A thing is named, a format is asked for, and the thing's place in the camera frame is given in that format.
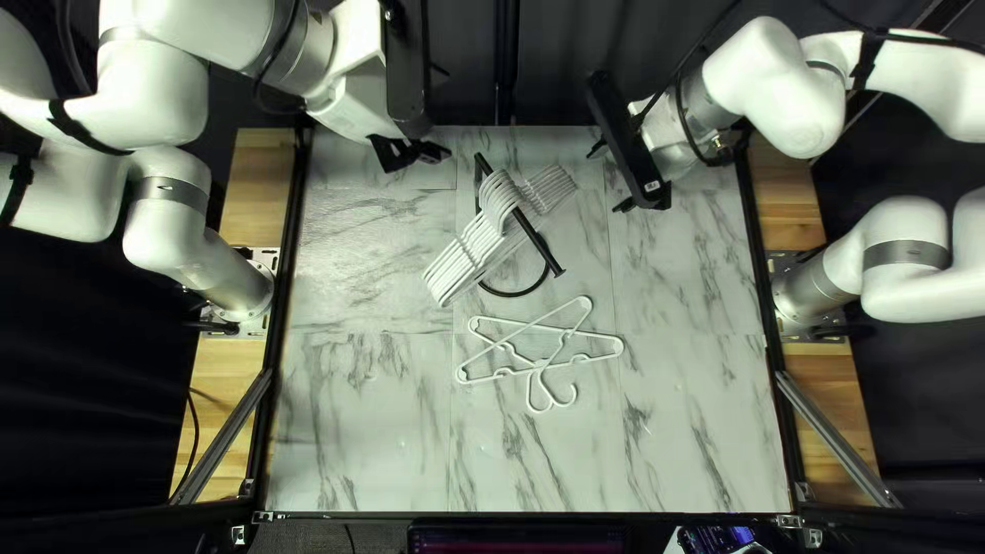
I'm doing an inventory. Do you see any black hanger rack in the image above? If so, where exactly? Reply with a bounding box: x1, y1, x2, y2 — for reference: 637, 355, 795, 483
472, 151, 567, 300

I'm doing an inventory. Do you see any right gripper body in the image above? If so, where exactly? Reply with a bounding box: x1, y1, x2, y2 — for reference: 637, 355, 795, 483
627, 83, 700, 184

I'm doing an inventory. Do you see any white plastic hanger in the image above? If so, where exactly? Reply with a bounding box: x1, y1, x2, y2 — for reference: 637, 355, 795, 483
456, 296, 595, 409
468, 314, 626, 414

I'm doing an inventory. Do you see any thin black cable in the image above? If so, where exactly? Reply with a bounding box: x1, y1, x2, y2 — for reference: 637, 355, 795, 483
171, 385, 203, 501

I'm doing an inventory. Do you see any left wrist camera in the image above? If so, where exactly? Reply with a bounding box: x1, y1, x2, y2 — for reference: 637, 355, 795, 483
379, 0, 434, 141

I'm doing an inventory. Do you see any row of white hangers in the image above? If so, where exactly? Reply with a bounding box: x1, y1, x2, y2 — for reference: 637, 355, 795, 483
421, 164, 580, 309

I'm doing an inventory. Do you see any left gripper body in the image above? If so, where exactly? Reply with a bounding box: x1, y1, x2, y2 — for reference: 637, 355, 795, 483
304, 0, 409, 146

